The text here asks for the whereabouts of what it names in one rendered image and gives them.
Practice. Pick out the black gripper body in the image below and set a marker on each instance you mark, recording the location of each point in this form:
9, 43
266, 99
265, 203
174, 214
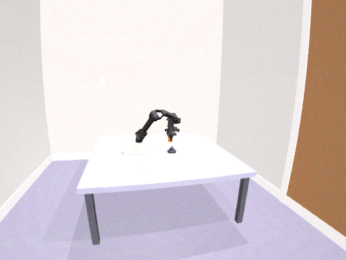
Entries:
170, 130

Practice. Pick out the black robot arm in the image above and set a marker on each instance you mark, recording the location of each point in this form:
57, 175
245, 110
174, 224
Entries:
152, 117

